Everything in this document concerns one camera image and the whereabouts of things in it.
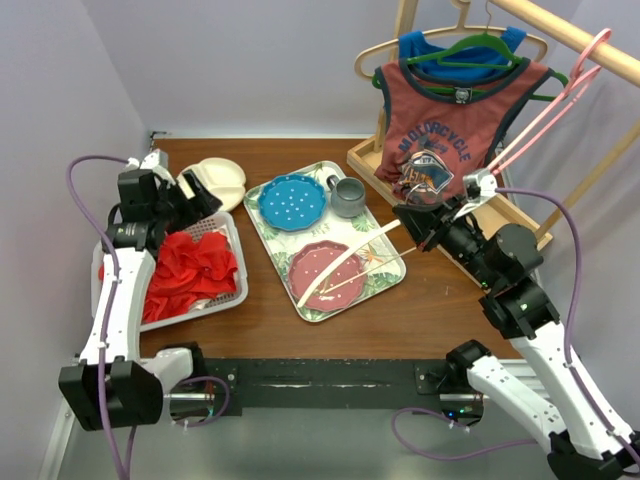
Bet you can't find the aluminium rail frame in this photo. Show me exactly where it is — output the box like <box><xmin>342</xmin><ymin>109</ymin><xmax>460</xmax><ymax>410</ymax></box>
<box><xmin>37</xmin><ymin>352</ymin><xmax>556</xmax><ymax>480</ymax></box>

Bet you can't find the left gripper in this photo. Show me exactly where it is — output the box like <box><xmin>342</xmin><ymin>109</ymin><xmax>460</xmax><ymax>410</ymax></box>
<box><xmin>152</xmin><ymin>169</ymin><xmax>222</xmax><ymax>235</ymax></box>

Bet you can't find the white plastic basket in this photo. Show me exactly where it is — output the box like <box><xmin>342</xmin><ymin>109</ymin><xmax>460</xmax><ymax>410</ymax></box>
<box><xmin>107</xmin><ymin>212</ymin><xmax>248</xmax><ymax>331</ymax></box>

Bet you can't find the cream divided plate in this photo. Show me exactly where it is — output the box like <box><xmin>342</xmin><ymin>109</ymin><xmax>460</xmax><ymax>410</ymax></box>
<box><xmin>176</xmin><ymin>157</ymin><xmax>246</xmax><ymax>212</ymax></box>

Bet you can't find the pink dotted plate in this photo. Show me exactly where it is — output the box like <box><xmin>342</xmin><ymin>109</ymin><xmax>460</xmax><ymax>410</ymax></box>
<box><xmin>287</xmin><ymin>240</ymin><xmax>365</xmax><ymax>313</ymax></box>

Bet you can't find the blue dotted plate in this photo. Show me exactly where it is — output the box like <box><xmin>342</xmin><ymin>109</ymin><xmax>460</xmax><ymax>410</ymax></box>
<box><xmin>257</xmin><ymin>174</ymin><xmax>327</xmax><ymax>232</ymax></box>

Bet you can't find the beige plastic hanger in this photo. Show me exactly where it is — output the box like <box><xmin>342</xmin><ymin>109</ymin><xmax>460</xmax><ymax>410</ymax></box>
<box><xmin>354</xmin><ymin>1</ymin><xmax>549</xmax><ymax>82</ymax></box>

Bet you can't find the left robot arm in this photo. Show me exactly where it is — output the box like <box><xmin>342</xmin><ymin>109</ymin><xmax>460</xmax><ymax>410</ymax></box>
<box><xmin>58</xmin><ymin>169</ymin><xmax>222</xmax><ymax>431</ymax></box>

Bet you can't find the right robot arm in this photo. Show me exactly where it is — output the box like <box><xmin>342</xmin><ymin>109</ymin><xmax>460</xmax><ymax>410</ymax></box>
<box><xmin>392</xmin><ymin>197</ymin><xmax>639</xmax><ymax>479</ymax></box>

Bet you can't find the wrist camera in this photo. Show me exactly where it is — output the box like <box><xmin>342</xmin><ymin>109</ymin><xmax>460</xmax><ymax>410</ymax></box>
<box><xmin>463</xmin><ymin>168</ymin><xmax>498</xmax><ymax>204</ymax></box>
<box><xmin>124</xmin><ymin>149</ymin><xmax>173</xmax><ymax>181</ymax></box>

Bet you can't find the wooden clothes rack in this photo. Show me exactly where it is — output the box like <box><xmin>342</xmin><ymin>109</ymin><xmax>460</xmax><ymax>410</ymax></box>
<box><xmin>347</xmin><ymin>1</ymin><xmax>639</xmax><ymax>249</ymax></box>

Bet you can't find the maroon motorcycle tank top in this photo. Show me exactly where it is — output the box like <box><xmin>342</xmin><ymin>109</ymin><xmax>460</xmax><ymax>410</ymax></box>
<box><xmin>375</xmin><ymin>59</ymin><xmax>553</xmax><ymax>205</ymax></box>

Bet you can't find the pink plastic hanger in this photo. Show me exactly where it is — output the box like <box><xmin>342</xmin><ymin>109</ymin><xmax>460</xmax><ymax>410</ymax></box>
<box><xmin>487</xmin><ymin>28</ymin><xmax>612</xmax><ymax>176</ymax></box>

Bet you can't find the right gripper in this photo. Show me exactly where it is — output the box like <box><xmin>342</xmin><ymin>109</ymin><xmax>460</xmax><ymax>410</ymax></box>
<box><xmin>392</xmin><ymin>191</ymin><xmax>499</xmax><ymax>287</ymax></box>

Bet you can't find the grey ceramic mug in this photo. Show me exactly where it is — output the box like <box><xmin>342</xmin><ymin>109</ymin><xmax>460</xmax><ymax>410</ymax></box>
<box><xmin>326</xmin><ymin>175</ymin><xmax>366</xmax><ymax>219</ymax></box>

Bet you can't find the red tank top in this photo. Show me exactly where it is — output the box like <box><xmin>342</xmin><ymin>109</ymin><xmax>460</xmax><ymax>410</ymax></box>
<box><xmin>91</xmin><ymin>231</ymin><xmax>246</xmax><ymax>335</ymax></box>

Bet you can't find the floral serving tray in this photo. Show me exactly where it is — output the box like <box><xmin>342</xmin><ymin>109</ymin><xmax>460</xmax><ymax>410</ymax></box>
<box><xmin>244</xmin><ymin>184</ymin><xmax>407</xmax><ymax>323</ymax></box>

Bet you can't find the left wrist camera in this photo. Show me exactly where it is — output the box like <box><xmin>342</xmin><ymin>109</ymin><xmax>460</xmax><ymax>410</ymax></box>
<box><xmin>124</xmin><ymin>149</ymin><xmax>173</xmax><ymax>181</ymax></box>

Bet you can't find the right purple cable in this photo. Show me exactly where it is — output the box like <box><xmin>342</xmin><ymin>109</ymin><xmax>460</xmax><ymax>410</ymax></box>
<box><xmin>390</xmin><ymin>187</ymin><xmax>640</xmax><ymax>464</ymax></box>

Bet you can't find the cream wooden hanger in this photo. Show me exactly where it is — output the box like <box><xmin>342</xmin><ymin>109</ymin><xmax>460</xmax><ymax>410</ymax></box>
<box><xmin>296</xmin><ymin>219</ymin><xmax>416</xmax><ymax>308</ymax></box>

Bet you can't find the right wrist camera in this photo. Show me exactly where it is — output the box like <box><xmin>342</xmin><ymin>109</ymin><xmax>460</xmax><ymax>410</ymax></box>
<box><xmin>463</xmin><ymin>168</ymin><xmax>498</xmax><ymax>204</ymax></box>

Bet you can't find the white tank top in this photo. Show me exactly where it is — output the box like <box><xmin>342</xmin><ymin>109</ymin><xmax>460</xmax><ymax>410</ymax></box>
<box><xmin>189</xmin><ymin>214</ymin><xmax>246</xmax><ymax>315</ymax></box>

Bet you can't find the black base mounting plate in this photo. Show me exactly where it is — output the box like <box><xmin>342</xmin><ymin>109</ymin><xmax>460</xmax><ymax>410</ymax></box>
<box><xmin>168</xmin><ymin>358</ymin><xmax>483</xmax><ymax>419</ymax></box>

